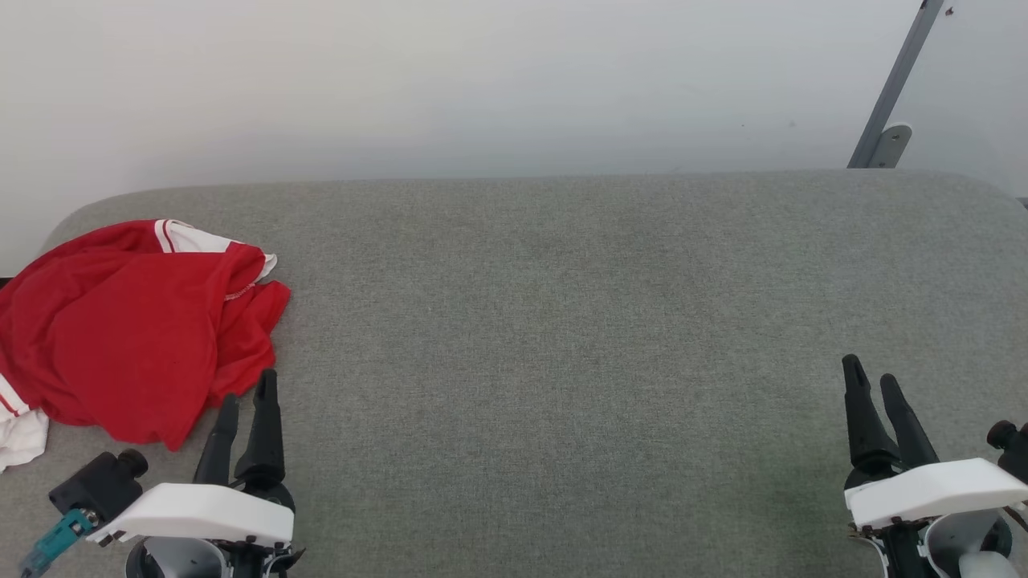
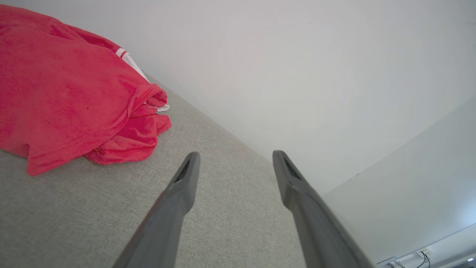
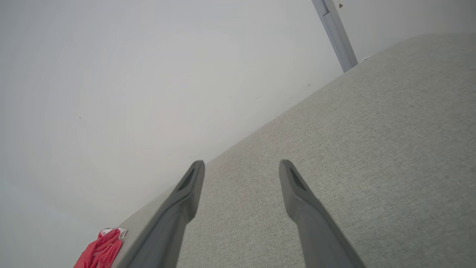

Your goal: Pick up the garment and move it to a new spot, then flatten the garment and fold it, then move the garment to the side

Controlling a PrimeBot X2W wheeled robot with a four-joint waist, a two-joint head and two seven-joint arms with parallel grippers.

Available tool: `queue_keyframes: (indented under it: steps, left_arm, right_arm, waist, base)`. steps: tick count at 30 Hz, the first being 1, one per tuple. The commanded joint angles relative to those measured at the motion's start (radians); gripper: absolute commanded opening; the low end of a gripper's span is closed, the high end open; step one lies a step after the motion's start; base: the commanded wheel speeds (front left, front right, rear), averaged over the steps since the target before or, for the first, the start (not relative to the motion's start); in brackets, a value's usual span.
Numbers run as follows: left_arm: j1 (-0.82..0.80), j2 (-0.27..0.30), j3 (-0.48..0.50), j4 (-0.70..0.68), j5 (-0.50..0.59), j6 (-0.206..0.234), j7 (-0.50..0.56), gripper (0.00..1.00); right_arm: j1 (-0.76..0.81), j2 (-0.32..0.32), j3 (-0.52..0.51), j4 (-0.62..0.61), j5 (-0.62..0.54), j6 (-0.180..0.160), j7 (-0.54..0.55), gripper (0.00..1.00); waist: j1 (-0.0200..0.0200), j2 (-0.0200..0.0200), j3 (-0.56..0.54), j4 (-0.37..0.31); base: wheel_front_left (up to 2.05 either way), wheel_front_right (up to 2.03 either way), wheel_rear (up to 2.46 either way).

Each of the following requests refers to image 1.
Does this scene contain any left camera cable teal plug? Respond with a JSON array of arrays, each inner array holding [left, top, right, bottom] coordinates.
[[19, 508, 99, 578]]

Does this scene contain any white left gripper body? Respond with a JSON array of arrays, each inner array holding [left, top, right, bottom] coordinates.
[[87, 483, 306, 578]]

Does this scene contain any grey metal bar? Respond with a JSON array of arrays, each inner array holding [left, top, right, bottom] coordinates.
[[847, 0, 947, 169]]

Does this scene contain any grey metal bracket plate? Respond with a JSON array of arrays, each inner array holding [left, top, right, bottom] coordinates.
[[867, 123, 914, 169]]

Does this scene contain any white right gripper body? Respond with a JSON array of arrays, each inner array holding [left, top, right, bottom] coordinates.
[[843, 458, 1028, 578]]

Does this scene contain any red and white shirt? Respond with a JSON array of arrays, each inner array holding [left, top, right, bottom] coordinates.
[[0, 218, 292, 473]]

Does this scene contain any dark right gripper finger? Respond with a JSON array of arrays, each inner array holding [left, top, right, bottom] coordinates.
[[879, 373, 940, 471], [841, 354, 905, 489]]

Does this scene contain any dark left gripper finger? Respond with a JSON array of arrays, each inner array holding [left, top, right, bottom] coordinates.
[[234, 368, 295, 509], [193, 393, 240, 486]]

